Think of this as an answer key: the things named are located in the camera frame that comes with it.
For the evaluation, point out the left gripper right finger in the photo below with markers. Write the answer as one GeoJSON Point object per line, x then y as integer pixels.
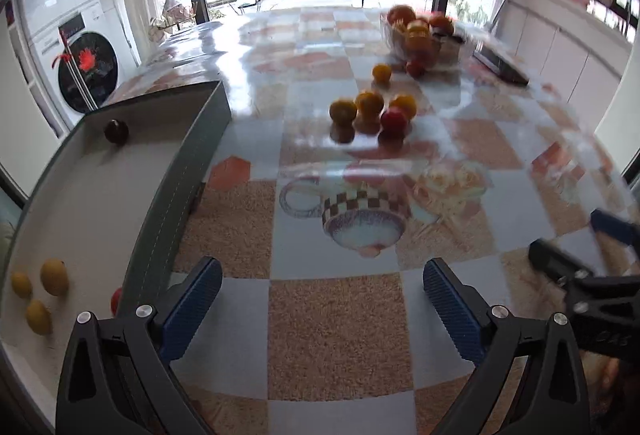
{"type": "Point", "coordinates": [552, 397]}

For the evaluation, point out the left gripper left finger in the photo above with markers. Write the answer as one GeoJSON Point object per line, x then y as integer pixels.
{"type": "Point", "coordinates": [116, 376]}

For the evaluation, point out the red fruit beside bowl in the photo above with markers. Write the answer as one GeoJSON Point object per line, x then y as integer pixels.
{"type": "Point", "coordinates": [415, 69]}

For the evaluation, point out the yellow lemon front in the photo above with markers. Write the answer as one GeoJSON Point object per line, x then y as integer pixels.
{"type": "Point", "coordinates": [38, 317]}

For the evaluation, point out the red tomato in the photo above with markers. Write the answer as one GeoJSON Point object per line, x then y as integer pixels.
{"type": "Point", "coordinates": [115, 300]}

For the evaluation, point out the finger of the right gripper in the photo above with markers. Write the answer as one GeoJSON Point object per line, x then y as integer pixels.
{"type": "Point", "coordinates": [624, 232]}
{"type": "Point", "coordinates": [558, 266]}

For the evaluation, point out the grey shallow tray box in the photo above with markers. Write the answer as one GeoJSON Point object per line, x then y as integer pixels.
{"type": "Point", "coordinates": [115, 215]}

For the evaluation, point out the orange tangerine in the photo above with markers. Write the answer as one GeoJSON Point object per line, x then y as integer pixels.
{"type": "Point", "coordinates": [370, 105]}
{"type": "Point", "coordinates": [405, 103]}
{"type": "Point", "coordinates": [343, 112]}

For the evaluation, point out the glass fruit bowl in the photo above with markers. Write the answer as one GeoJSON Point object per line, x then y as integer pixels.
{"type": "Point", "coordinates": [432, 40]}

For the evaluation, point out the white cabinet counter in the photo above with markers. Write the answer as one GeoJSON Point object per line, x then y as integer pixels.
{"type": "Point", "coordinates": [581, 57]}

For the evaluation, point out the dark plum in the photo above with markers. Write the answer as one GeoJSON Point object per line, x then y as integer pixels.
{"type": "Point", "coordinates": [116, 132]}

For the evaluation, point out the lower washing machine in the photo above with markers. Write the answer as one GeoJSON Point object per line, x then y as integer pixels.
{"type": "Point", "coordinates": [82, 57]}

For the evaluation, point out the small yellow lemon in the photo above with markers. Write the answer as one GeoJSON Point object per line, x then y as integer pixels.
{"type": "Point", "coordinates": [21, 285]}

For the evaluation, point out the yellow lemon fruit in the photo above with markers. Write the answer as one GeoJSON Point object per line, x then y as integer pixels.
{"type": "Point", "coordinates": [54, 277]}

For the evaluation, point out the small orange near bowl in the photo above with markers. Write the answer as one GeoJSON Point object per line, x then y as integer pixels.
{"type": "Point", "coordinates": [381, 74]}

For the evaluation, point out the red apple-like fruit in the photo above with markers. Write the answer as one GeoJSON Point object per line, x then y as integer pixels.
{"type": "Point", "coordinates": [394, 123]}

